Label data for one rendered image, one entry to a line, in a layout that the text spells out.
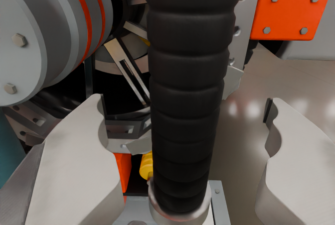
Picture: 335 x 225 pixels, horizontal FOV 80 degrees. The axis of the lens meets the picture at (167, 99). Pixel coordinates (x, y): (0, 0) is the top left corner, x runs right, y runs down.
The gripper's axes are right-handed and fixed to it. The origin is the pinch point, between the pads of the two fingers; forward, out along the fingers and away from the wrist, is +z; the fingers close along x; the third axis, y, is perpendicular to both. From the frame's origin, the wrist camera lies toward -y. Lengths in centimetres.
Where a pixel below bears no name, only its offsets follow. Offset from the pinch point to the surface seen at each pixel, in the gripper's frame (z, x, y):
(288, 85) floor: 169, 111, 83
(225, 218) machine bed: 34, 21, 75
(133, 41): 40.9, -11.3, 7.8
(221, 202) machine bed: 40, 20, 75
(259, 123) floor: 106, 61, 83
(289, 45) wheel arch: 30.5, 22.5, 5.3
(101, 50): 40.9, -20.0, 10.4
